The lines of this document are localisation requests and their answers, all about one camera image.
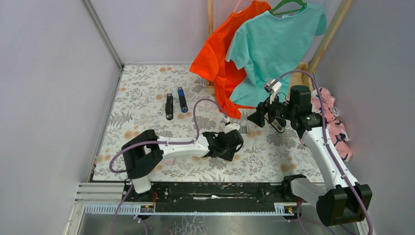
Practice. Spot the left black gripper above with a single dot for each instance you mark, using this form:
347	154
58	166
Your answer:
228	155

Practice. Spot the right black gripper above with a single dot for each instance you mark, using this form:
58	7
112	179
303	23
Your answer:
258	117

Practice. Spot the blue stapler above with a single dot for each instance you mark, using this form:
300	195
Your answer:
182	100

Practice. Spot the small black stapler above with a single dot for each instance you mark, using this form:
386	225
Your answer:
169	106

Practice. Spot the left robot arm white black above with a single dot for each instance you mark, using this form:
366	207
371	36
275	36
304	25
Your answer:
143	153

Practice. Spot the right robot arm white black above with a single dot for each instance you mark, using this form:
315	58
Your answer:
343	199

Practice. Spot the floral table mat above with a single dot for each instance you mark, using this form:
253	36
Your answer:
139	105

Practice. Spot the red staple box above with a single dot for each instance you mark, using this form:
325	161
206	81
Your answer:
168	161

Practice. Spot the teal t-shirt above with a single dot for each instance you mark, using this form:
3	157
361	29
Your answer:
268	46

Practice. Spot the orange t-shirt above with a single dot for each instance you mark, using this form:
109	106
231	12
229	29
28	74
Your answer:
210	62

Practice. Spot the pink patterned cloth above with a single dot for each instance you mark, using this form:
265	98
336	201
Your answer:
334	125

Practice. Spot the pink clothes hanger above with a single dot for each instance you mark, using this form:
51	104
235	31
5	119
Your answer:
241	5

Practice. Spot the green clothes hanger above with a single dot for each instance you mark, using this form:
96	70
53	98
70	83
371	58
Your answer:
288	7

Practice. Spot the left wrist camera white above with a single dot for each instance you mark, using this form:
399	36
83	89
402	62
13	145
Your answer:
230	126

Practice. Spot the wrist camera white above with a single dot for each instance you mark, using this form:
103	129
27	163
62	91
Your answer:
272	86
230	126

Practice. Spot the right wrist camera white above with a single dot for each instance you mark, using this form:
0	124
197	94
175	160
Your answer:
272	86

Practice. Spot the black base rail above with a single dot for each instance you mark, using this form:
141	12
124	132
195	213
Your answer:
215	198

